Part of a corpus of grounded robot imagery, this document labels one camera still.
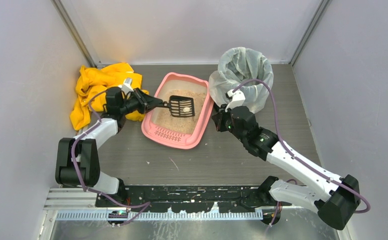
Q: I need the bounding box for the aluminium rail frame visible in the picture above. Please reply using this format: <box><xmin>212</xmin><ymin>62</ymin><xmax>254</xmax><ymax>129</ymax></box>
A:
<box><xmin>39</xmin><ymin>187</ymin><xmax>352</xmax><ymax>240</ymax></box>

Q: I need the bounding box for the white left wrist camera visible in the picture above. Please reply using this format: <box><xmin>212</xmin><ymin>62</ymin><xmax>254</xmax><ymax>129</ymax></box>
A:
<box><xmin>118</xmin><ymin>77</ymin><xmax>133</xmax><ymax>96</ymax></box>

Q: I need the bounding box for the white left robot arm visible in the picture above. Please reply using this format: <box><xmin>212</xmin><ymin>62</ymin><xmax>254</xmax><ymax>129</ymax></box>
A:
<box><xmin>55</xmin><ymin>87</ymin><xmax>168</xmax><ymax>196</ymax></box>

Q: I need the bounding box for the white plastic bin liner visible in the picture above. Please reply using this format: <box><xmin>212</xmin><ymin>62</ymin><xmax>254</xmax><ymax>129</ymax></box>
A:
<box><xmin>209</xmin><ymin>47</ymin><xmax>274</xmax><ymax>113</ymax></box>

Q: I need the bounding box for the black trash bin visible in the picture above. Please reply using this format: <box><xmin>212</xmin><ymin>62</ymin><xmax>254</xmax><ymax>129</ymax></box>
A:
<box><xmin>212</xmin><ymin>103</ymin><xmax>227</xmax><ymax>115</ymax></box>

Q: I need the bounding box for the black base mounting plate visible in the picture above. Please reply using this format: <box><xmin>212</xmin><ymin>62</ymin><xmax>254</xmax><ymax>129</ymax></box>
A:
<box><xmin>112</xmin><ymin>185</ymin><xmax>276</xmax><ymax>214</ymax></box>

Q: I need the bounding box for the black litter scoop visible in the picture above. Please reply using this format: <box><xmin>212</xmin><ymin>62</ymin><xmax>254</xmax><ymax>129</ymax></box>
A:
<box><xmin>163</xmin><ymin>95</ymin><xmax>195</xmax><ymax>118</ymax></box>

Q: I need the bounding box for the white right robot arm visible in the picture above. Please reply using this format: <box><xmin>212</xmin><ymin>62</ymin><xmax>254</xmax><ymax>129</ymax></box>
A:
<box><xmin>211</xmin><ymin>104</ymin><xmax>361</xmax><ymax>230</ymax></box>

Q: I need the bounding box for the pink litter box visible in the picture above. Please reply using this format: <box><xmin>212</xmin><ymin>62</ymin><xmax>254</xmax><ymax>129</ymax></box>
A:
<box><xmin>141</xmin><ymin>72</ymin><xmax>214</xmax><ymax>150</ymax></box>

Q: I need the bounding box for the beige cat litter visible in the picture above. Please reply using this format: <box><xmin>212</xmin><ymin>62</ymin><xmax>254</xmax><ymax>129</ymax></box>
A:
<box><xmin>153</xmin><ymin>89</ymin><xmax>206</xmax><ymax>134</ymax></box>

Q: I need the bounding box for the yellow cloth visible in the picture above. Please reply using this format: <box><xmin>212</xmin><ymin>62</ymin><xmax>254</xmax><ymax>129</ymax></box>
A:
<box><xmin>70</xmin><ymin>62</ymin><xmax>149</xmax><ymax>132</ymax></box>

